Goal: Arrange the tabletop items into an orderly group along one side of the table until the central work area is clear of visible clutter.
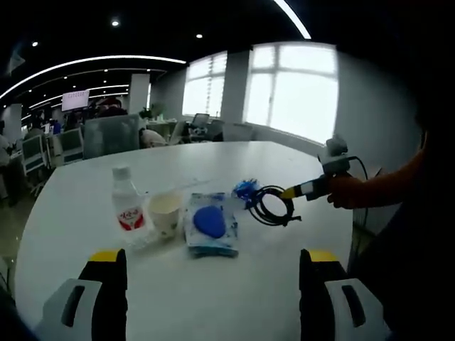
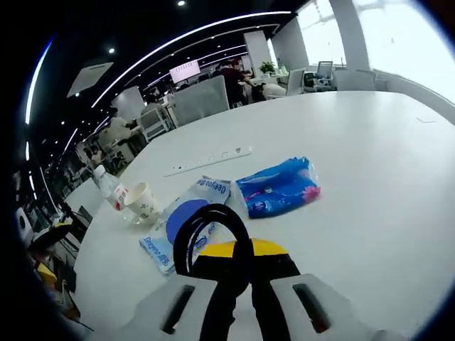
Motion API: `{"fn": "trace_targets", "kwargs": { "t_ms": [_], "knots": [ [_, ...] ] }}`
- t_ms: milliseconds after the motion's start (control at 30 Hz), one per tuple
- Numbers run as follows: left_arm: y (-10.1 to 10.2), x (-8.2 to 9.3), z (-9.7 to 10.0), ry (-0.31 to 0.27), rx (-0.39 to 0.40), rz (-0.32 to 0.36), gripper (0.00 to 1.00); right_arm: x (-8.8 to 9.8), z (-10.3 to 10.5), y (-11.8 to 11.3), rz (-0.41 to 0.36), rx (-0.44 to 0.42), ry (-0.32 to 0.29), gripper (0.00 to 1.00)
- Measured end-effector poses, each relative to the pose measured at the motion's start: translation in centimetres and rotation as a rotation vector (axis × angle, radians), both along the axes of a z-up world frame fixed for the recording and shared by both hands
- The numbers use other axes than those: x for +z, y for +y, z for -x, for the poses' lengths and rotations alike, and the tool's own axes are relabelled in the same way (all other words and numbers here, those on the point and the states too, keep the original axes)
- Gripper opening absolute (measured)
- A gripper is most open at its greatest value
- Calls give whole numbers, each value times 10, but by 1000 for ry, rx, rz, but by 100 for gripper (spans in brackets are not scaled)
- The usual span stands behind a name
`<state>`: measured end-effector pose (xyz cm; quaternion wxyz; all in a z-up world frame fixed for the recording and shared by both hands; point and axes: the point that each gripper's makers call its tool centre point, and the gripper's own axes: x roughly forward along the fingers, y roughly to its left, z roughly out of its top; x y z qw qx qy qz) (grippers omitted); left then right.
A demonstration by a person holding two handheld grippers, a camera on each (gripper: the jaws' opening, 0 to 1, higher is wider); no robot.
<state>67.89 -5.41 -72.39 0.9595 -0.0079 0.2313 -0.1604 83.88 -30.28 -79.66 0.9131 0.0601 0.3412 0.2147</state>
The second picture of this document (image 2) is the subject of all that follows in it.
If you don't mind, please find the clear water bottle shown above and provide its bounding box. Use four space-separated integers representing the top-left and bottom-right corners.
92 164 143 226

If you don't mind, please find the blue mask package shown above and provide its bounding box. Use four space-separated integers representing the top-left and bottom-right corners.
138 175 232 276

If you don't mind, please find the white power strip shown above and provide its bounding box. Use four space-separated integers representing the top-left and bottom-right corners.
163 144 254 179

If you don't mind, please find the grey office chair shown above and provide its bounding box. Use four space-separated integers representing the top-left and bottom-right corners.
333 68 378 92

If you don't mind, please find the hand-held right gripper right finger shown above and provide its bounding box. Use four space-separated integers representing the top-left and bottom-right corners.
250 237 402 341

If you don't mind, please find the long curved ceiling light strip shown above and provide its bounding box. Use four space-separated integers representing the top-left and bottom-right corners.
90 10 293 108

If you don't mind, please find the ceiling air conditioner vent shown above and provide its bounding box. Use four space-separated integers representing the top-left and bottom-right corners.
66 63 114 99

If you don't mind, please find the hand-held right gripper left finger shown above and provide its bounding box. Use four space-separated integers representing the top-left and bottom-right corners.
117 240 250 341

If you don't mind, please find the blue tissue pack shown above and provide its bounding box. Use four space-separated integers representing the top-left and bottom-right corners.
235 156 322 220

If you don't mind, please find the wide window with blinds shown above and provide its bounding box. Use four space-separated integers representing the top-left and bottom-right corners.
355 0 455 97

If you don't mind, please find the wall monitor screen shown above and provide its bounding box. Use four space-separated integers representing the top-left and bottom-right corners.
168 60 201 84

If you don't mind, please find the straight ceiling light strip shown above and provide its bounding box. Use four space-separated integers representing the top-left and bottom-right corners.
24 34 55 126

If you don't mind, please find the white paper cup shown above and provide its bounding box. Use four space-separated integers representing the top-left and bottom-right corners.
122 181 165 222

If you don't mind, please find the white office chair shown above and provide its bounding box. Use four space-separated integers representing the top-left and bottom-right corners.
139 106 173 141
287 67 307 97

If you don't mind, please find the grey partition panel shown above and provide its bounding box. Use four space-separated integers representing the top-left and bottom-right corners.
170 75 230 126

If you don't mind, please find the black cable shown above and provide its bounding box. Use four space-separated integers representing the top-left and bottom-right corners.
172 202 255 296

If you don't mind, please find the narrow window with blinds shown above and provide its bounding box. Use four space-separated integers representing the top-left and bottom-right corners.
296 0 348 67

